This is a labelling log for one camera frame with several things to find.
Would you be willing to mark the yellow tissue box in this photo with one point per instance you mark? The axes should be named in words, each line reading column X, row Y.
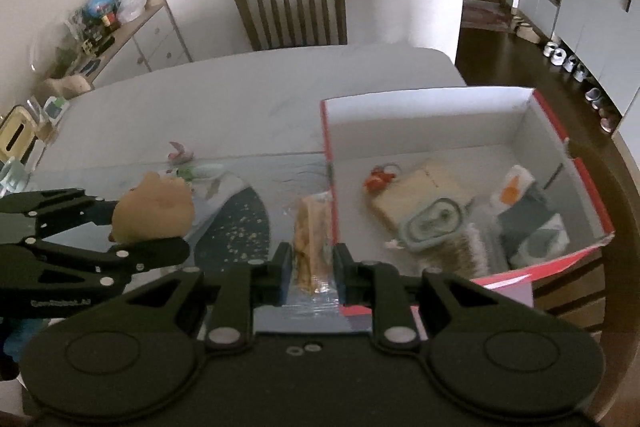
column 18, row 135

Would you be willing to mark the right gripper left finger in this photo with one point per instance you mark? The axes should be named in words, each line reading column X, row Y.
column 235, row 295

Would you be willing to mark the bagged toothpicks pack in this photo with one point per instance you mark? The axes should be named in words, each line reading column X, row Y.
column 313, row 286

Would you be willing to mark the yellow plush toy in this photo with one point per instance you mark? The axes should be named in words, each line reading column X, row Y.
column 159, row 207

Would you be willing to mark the brown wooden slatted chair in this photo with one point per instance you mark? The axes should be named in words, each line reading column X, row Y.
column 281, row 24

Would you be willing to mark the white plastic bag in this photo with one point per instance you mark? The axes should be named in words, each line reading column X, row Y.
column 129, row 10

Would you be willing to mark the red white small tube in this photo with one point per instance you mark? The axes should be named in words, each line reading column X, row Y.
column 179, row 155

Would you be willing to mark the cotton swabs bag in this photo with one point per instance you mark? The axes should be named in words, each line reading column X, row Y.
column 464, row 255

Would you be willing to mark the white shoe pair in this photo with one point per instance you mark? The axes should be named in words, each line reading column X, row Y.
column 555, row 53

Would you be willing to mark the patterned door mat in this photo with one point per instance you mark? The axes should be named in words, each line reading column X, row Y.
column 484, row 15

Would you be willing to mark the green white glue stick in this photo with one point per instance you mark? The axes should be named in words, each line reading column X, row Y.
column 196, row 172

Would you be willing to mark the pale green mug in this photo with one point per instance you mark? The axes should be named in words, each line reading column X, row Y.
column 13, row 177

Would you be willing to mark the brown chair beside box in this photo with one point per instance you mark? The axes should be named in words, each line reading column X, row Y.
column 601, row 292

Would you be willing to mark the red charm keychain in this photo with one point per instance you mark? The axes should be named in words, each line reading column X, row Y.
column 380, row 177

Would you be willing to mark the white drawer sideboard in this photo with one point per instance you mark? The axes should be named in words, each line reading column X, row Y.
column 149, row 43

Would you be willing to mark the white grey wipes packet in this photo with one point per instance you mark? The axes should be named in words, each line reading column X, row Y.
column 530, row 230

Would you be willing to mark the white wall cabinet unit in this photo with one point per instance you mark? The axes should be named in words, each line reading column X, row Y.
column 595, row 1

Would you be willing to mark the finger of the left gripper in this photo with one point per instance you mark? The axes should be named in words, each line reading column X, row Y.
column 115, row 256
column 70, row 205

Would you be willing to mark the red cardboard shoe box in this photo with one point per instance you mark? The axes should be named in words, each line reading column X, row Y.
column 475, row 181

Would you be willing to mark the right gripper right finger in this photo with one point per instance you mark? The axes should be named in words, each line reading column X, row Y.
column 377, row 286

